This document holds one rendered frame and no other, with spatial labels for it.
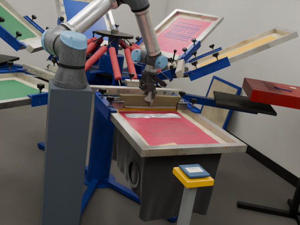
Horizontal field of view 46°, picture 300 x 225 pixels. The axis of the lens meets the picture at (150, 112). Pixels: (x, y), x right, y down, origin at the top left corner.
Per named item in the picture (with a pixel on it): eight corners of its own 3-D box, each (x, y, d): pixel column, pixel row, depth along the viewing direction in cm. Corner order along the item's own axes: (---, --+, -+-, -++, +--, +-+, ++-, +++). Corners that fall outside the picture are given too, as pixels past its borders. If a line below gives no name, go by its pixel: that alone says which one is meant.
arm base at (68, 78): (53, 88, 150) (55, 65, 147) (52, 79, 164) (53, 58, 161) (89, 90, 155) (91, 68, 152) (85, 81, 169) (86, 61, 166)
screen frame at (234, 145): (245, 152, 180) (247, 145, 179) (141, 157, 156) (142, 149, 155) (176, 103, 248) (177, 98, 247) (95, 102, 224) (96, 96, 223)
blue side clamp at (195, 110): (199, 120, 223) (201, 110, 221) (192, 120, 221) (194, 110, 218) (177, 105, 248) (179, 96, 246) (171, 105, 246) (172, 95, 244)
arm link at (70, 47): (67, 66, 149) (69, 34, 144) (51, 59, 157) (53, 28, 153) (90, 66, 157) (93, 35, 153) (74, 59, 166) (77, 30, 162)
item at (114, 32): (125, 189, 313) (147, 35, 272) (81, 192, 296) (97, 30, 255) (112, 167, 347) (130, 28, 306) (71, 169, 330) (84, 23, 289)
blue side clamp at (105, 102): (115, 120, 200) (117, 109, 197) (107, 120, 198) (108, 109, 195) (101, 104, 225) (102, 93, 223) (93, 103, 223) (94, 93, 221)
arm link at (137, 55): (143, 51, 192) (157, 51, 200) (130, 47, 200) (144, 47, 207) (141, 65, 195) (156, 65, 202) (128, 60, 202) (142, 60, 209)
